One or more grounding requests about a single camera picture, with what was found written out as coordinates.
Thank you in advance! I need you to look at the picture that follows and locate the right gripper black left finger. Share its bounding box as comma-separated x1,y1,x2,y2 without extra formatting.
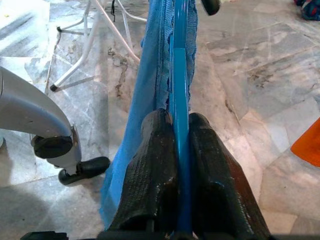
107,109,179,232

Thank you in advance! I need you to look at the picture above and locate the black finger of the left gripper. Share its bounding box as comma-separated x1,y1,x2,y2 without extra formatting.
201,0,221,16

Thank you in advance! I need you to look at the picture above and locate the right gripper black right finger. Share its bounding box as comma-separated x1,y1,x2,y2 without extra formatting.
188,112,272,237

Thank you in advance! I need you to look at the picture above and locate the blue plastic hanger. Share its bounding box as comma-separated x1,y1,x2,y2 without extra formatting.
168,0,195,237

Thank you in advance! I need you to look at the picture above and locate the blue garment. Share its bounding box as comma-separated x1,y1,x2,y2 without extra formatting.
98,0,200,231

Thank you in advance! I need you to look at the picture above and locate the red and blue bag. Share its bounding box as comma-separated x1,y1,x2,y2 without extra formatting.
293,0,320,22

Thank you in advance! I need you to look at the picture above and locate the orange t-shirt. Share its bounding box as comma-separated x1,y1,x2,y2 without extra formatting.
290,116,320,168

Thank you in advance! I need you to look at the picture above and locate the white plastic folding table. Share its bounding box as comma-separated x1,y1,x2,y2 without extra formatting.
49,0,148,93

